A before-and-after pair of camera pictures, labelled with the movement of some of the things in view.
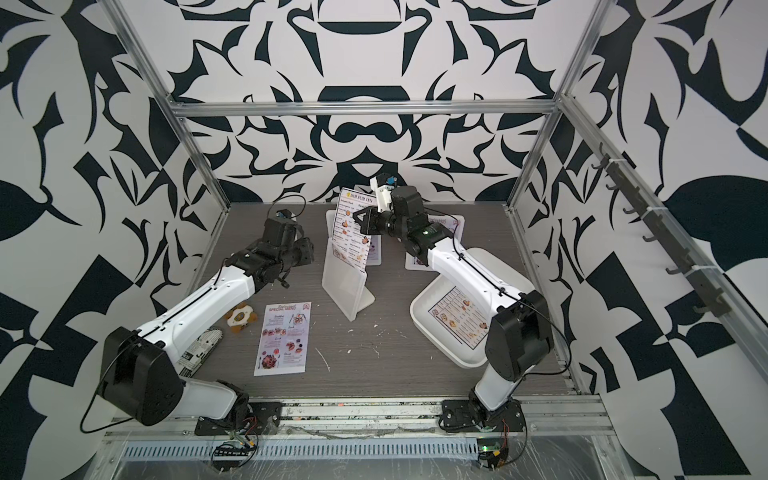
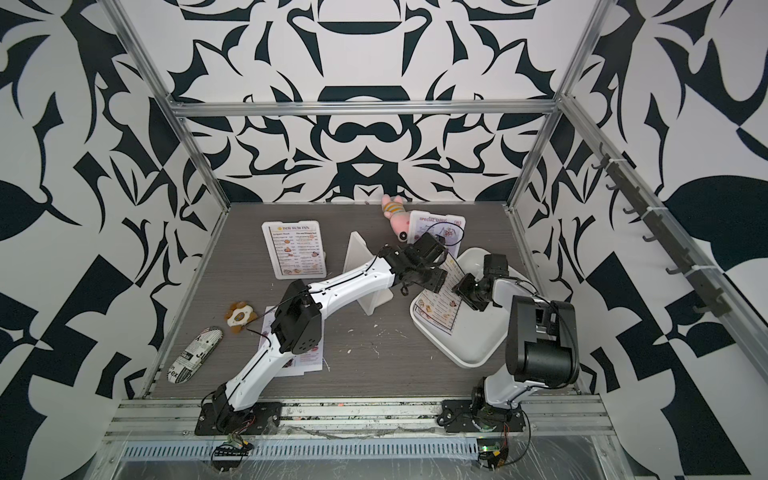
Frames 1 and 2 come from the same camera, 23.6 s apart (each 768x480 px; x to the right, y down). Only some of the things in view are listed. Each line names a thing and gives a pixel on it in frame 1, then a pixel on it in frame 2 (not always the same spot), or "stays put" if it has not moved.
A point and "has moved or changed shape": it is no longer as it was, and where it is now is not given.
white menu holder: x=453 y=225 stays put
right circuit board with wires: x=494 y=452 stays put
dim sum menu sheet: x=349 y=242 has moved or changed shape
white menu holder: x=345 y=282 has moved or changed shape
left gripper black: x=306 y=247 -> x=437 y=279
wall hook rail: x=703 y=280 stays put
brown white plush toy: x=240 y=316 stays put
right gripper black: x=369 y=223 -> x=462 y=289
